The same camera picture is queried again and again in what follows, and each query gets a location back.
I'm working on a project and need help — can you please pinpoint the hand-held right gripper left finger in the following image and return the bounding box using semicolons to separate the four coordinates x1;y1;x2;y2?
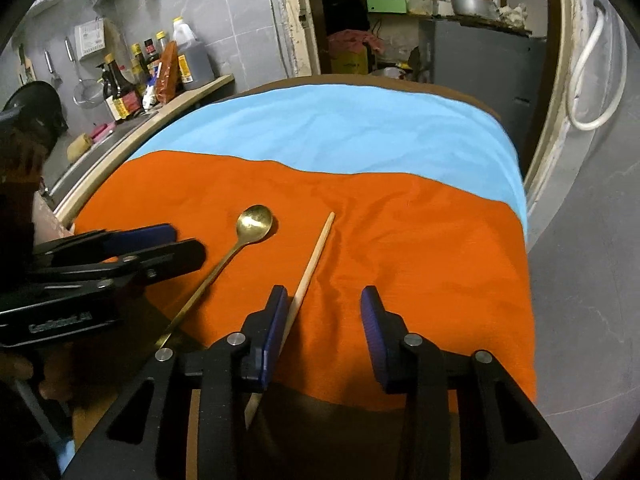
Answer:
62;284;291;480

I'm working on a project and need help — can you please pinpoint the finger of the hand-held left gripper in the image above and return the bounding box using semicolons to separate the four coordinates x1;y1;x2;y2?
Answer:
29;238;207;289
32;223;177;266

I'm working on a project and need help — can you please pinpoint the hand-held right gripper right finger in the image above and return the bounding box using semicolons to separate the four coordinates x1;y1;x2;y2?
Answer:
360;285;583;480

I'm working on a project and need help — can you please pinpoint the wooden chopstick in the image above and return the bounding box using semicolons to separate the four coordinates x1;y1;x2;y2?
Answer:
243;211;337;429

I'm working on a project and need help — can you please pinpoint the gold metal spoon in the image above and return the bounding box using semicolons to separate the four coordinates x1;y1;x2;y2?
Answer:
155;203;275;351

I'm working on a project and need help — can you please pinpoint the person's left hand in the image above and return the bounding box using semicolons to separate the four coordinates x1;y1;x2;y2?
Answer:
0;347;46;398

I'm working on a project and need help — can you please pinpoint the orange and blue cloth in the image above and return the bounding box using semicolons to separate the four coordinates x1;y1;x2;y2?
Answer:
72;82;539;414

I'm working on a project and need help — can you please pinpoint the tan sponge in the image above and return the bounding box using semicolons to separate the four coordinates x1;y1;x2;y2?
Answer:
66;133;94;164

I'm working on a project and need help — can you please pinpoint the kitchen counter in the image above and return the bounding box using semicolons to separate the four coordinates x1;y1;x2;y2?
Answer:
44;73;236;222

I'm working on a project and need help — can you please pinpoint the cluster of sauce bottles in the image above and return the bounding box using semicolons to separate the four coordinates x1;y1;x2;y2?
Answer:
101;30;173;122

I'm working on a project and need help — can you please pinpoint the metal strainer ladle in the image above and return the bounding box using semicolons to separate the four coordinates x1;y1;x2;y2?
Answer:
63;37;104;110

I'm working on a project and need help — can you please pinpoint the orange packet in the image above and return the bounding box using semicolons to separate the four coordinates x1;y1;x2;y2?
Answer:
154;40;180;106

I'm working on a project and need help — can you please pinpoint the black wok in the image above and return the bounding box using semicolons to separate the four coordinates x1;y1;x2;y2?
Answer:
0;82;69;149

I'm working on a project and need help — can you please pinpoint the large dark liquid jug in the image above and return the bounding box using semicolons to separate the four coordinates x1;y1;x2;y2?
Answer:
172;17;216;92

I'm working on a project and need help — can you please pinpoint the metal spatula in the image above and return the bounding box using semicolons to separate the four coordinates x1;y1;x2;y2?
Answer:
43;49;64;89

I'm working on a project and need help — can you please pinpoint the yellow container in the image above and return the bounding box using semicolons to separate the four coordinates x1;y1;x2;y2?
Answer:
328;44;372;76

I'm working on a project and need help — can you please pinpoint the grey cabinet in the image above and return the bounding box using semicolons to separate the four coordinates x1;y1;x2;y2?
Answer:
418;16;549;172

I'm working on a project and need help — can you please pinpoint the pink cloth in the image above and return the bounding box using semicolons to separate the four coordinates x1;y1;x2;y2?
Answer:
327;29;385;56

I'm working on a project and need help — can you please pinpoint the black backpack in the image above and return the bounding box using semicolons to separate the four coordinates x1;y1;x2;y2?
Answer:
319;0;371;37

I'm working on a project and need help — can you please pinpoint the green box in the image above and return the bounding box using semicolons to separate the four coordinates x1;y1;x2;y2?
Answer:
366;0;409;15

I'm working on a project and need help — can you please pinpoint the metal pot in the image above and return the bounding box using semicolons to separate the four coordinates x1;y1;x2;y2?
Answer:
449;0;502;19

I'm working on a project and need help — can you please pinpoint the white wall box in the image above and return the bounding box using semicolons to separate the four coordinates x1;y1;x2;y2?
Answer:
74;18;109;61

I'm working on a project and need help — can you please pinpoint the pale door frame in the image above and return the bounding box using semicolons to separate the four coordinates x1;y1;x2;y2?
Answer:
287;0;576;211

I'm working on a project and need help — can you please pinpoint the white hose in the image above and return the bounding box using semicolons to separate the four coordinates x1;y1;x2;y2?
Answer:
566;0;626;132

